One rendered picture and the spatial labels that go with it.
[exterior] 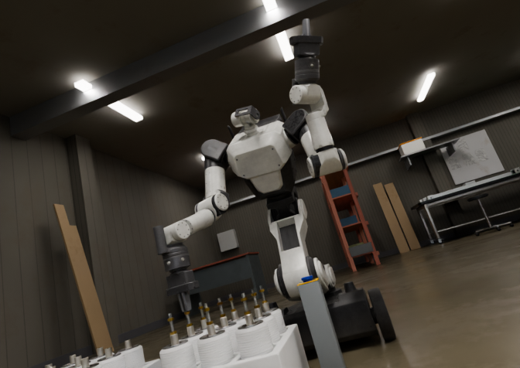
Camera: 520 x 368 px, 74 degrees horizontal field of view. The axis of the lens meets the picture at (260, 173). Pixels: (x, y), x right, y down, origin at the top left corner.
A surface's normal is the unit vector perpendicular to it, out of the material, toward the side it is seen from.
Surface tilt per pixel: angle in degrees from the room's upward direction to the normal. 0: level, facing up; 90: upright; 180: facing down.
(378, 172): 90
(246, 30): 90
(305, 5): 90
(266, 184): 127
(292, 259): 54
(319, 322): 90
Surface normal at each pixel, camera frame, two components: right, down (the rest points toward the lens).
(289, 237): -0.34, -0.54
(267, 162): -0.17, 0.44
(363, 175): -0.26, -0.20
